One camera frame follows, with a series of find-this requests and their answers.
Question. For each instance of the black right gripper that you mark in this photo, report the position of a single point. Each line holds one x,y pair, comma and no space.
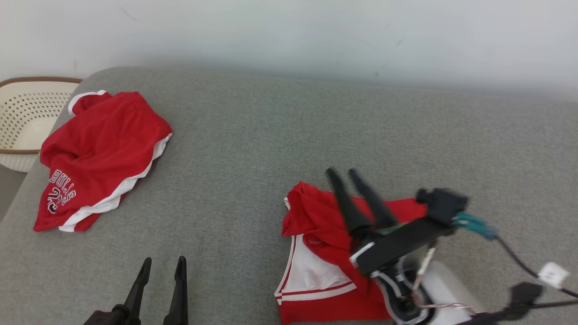
402,241

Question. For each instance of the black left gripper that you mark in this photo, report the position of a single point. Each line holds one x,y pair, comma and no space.
113,317

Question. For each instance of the red number 23 jersey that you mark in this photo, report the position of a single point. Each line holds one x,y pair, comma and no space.
316,216

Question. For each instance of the red white basketball shorts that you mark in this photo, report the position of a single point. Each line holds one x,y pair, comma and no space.
104,144

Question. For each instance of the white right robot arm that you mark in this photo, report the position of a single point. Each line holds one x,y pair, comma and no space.
447,289

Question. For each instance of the cream perforated laundry basket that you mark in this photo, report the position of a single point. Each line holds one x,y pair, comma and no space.
27,113

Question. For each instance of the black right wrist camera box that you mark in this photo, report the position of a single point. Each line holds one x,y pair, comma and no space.
442,205

